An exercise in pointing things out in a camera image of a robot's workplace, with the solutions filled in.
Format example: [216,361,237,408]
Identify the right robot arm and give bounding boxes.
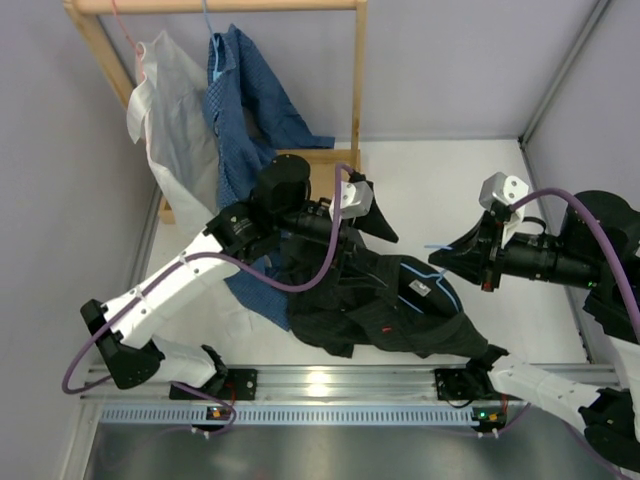
[429,188,639,472]

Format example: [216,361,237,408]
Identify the blue checkered shirt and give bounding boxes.
[201,22,336,331]

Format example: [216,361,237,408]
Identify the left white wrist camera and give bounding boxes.
[329,181,374,220]

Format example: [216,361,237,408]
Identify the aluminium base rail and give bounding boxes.
[79,363,616,402]

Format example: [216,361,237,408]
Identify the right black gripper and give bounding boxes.
[428,212,603,293]

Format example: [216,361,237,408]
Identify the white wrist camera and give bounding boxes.
[329,181,374,220]
[479,172,530,247]

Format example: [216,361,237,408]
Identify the white shirt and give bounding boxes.
[127,32,219,239]

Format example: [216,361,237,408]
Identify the pink wire hanger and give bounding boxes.
[110,0,151,151]

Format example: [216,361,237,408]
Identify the wooden clothes rack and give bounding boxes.
[63,0,369,226]

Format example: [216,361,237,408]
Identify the slotted grey cable duct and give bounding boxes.
[101,404,504,427]

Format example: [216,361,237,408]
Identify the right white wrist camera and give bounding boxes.
[479,172,530,247]

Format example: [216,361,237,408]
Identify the blue hanger under blue shirt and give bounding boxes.
[201,0,222,82]

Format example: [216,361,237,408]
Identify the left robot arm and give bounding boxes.
[81,153,398,399]

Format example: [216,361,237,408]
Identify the light blue wire hanger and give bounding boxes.
[401,263,462,312]

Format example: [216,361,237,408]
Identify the black pinstriped shirt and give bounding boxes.
[286,237,489,358]

